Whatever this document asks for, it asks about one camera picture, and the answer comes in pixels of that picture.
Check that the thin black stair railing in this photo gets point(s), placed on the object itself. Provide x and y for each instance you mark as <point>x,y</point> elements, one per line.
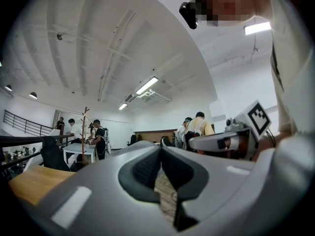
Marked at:
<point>14,118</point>

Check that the person's beige shirt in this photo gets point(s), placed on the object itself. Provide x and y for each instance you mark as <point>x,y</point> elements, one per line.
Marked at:
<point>295,70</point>

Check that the black office chair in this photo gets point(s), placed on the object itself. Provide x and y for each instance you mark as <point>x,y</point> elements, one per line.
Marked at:
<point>53,154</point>
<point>133,139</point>

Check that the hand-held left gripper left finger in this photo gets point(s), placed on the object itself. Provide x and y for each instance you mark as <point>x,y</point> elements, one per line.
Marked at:
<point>98,193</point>

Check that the black metal railing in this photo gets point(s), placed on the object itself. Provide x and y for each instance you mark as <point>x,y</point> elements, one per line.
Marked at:
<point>19,139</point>

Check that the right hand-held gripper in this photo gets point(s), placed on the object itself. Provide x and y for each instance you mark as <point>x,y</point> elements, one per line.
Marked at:
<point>256,118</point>

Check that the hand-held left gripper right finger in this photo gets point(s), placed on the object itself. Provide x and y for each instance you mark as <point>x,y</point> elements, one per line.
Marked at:
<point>233,193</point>

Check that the wooden table with white frame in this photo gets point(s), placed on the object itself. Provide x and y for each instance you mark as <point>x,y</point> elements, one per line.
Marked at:
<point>37,183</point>

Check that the fluorescent ceiling light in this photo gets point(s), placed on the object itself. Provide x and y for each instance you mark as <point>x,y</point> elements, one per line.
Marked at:
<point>257,28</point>
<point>147,85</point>
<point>123,106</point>

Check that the black dome lamp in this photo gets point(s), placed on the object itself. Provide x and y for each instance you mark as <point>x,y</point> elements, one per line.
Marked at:
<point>33,95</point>
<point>8,88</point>

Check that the black mesh chair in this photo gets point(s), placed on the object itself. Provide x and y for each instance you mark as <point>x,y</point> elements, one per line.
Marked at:
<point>168,142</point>

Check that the person's face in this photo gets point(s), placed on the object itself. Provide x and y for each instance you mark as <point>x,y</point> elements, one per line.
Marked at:
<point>233,4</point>

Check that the black head camera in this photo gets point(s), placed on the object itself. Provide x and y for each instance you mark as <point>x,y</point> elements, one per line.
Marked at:
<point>188,13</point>

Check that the ceiling air vent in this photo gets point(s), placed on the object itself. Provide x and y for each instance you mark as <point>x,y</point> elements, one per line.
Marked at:
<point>130,97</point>

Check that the grey jacket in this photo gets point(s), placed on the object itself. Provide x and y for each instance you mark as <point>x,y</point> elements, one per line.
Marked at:
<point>140,146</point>

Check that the person's right forearm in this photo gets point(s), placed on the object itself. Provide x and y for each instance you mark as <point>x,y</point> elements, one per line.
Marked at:
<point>267,144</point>

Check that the wooden coat rack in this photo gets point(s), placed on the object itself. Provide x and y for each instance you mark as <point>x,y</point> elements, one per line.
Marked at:
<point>84,141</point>

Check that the small ceiling fixture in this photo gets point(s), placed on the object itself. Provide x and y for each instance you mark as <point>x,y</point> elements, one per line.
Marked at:
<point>59,36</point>

